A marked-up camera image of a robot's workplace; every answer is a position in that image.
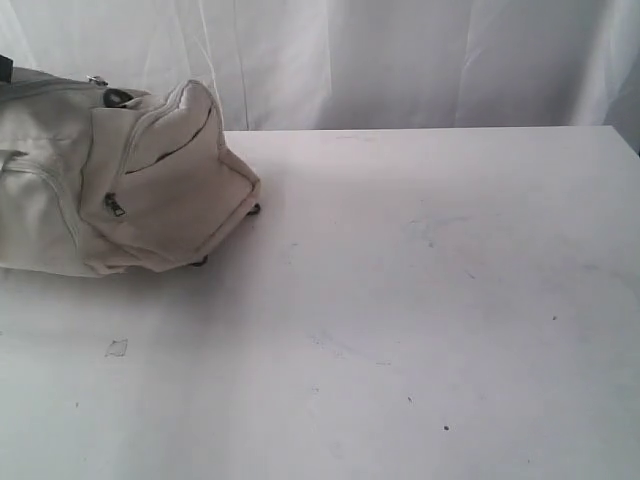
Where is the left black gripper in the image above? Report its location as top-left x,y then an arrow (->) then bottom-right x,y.
0,55 -> 14,83

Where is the cream white duffel bag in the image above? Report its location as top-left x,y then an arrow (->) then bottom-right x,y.
1,68 -> 260,277

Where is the white background curtain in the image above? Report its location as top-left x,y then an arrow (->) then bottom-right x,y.
1,1 -> 639,131

